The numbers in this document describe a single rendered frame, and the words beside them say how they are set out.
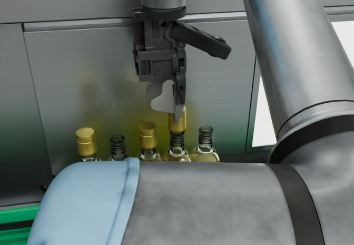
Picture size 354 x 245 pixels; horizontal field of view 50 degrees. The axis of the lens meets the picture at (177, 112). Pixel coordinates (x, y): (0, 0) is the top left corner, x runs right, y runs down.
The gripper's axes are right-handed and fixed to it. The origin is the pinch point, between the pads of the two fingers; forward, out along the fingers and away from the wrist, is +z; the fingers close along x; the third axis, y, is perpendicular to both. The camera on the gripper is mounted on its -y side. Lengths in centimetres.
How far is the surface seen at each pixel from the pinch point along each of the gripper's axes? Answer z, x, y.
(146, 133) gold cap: 3.1, 1.5, 6.2
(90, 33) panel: -12.4, -12.1, 14.5
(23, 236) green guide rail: 22.2, 3.8, 31.4
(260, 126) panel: 13.2, -11.7, -23.3
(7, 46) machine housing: -10.0, -15.4, 30.8
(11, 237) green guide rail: 22.0, 3.6, 33.7
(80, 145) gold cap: 4.3, 1.1, 18.3
